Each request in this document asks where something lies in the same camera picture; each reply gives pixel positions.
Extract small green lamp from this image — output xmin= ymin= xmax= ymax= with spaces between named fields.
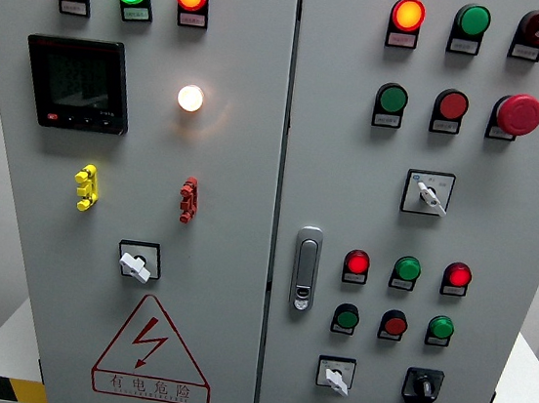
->
xmin=391 ymin=254 xmax=424 ymax=284
xmin=426 ymin=313 xmax=457 ymax=342

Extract small lit red lamp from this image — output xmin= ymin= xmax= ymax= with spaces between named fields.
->
xmin=441 ymin=260 xmax=475 ymax=290
xmin=343 ymin=247 xmax=373 ymax=277

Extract large white-handled turn switch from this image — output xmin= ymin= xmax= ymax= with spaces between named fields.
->
xmin=398 ymin=167 xmax=458 ymax=220

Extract large red stop button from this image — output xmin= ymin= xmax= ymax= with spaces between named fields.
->
xmin=489 ymin=90 xmax=539 ymax=141

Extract grey cabinet door with display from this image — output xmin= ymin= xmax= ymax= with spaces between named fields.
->
xmin=0 ymin=0 xmax=305 ymax=403

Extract flat red push button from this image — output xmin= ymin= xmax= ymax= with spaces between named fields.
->
xmin=434 ymin=87 xmax=472 ymax=124

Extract silver door lock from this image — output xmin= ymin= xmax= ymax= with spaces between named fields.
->
xmin=286 ymin=223 xmax=326 ymax=315

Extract plain white-handled turn switch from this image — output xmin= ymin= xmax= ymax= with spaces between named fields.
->
xmin=114 ymin=238 xmax=166 ymax=287

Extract black label plate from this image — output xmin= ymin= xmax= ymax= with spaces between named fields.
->
xmin=174 ymin=2 xmax=211 ymax=30
xmin=484 ymin=97 xmax=519 ymax=142
xmin=387 ymin=272 xmax=415 ymax=293
xmin=438 ymin=278 xmax=467 ymax=299
xmin=384 ymin=21 xmax=422 ymax=52
xmin=370 ymin=103 xmax=405 ymax=130
xmin=376 ymin=325 xmax=404 ymax=343
xmin=428 ymin=110 xmax=461 ymax=136
xmin=445 ymin=26 xmax=483 ymax=57
xmin=423 ymin=328 xmax=451 ymax=348
xmin=55 ymin=0 xmax=93 ymax=20
xmin=329 ymin=316 xmax=357 ymax=337
xmin=507 ymin=36 xmax=539 ymax=63
xmin=116 ymin=0 xmax=155 ymax=25
xmin=340 ymin=263 xmax=369 ymax=287

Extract black knob turn switch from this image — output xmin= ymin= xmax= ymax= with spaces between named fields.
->
xmin=398 ymin=365 xmax=446 ymax=403

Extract small red handle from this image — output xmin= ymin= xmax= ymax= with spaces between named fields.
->
xmin=176 ymin=175 xmax=202 ymax=226

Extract red warning triangle sticker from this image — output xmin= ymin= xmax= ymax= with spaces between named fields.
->
xmin=87 ymin=287 xmax=223 ymax=403

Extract small red push button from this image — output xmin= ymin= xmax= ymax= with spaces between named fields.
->
xmin=378 ymin=307 xmax=411 ymax=339

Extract white lit lamp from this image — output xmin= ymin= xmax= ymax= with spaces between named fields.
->
xmin=175 ymin=82 xmax=207 ymax=115

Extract small yellow handle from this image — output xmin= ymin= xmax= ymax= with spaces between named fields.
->
xmin=69 ymin=162 xmax=104 ymax=214

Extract flat green push button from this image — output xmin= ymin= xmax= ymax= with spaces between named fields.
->
xmin=374 ymin=80 xmax=412 ymax=117

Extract small green push button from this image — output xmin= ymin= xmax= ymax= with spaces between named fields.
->
xmin=332 ymin=302 xmax=363 ymax=333

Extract black display meter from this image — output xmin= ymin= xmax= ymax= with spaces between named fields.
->
xmin=17 ymin=30 xmax=140 ymax=138

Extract small labelled white-handled turn switch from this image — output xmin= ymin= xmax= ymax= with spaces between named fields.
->
xmin=314 ymin=354 xmax=358 ymax=398

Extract large green push button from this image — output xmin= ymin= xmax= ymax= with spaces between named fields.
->
xmin=452 ymin=0 xmax=494 ymax=41

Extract grey cabinet door with lock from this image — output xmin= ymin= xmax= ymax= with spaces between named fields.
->
xmin=250 ymin=0 xmax=539 ymax=403

